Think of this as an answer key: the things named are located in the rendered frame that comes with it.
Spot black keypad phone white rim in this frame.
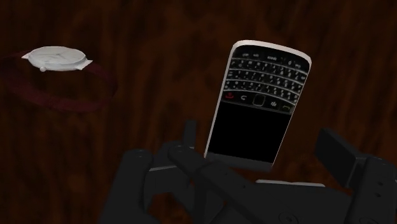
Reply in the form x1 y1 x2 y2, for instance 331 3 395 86
204 39 312 173

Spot white wristwatch dark red strap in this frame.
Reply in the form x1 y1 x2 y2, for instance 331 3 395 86
0 45 119 113

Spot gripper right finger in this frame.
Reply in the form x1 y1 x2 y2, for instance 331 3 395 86
314 127 397 224

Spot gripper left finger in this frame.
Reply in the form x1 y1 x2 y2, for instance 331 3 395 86
98 119 237 224

